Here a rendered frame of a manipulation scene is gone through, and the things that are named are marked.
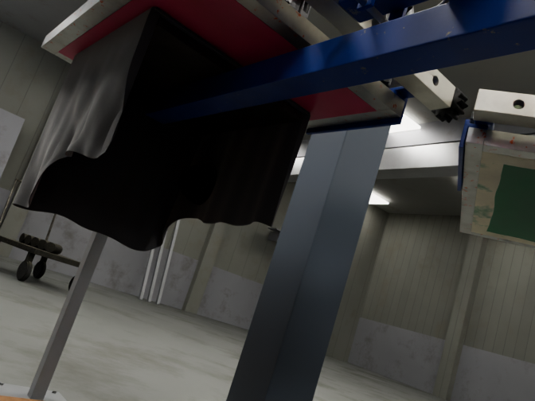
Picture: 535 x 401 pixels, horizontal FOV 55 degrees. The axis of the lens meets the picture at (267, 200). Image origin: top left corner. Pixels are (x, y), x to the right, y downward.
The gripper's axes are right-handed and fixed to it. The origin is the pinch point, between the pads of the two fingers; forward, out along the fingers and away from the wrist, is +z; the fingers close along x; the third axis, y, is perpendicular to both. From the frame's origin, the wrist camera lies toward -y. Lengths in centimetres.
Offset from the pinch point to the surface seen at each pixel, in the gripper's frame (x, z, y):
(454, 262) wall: 524, -174, 924
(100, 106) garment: 12.1, 26.3, -21.9
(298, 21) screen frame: -17.5, 3.4, -4.0
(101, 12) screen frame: 20.3, 5.6, -27.0
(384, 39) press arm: -39.2, 12.1, -2.9
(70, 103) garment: 37.0, 22.1, -21.8
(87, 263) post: 76, 57, 11
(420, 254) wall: 616, -183, 929
